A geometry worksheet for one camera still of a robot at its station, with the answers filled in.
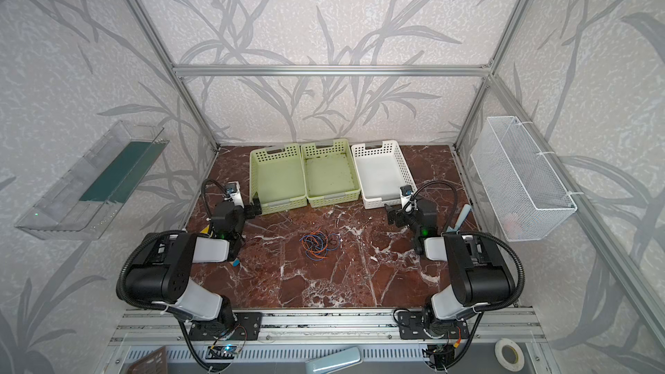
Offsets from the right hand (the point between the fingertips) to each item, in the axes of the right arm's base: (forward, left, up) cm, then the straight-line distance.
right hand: (399, 198), depth 94 cm
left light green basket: (+18, +51, -9) cm, 54 cm away
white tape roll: (-45, -22, -6) cm, 50 cm away
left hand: (+1, +57, +3) cm, 57 cm away
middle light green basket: (+17, +27, -7) cm, 33 cm away
